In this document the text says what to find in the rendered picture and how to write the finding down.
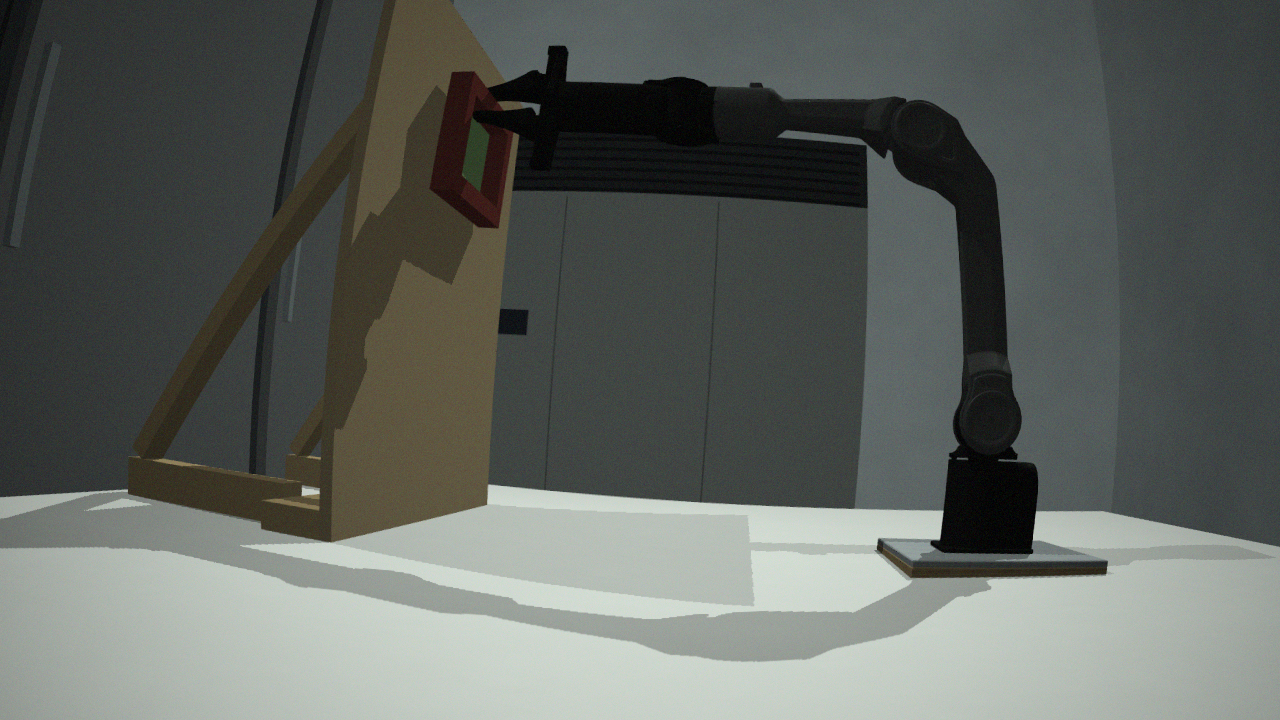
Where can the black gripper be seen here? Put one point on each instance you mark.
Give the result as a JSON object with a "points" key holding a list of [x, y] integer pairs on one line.
{"points": [[565, 106]]}

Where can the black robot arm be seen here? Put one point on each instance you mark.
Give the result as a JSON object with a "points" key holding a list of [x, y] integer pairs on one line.
{"points": [[990, 505]]}

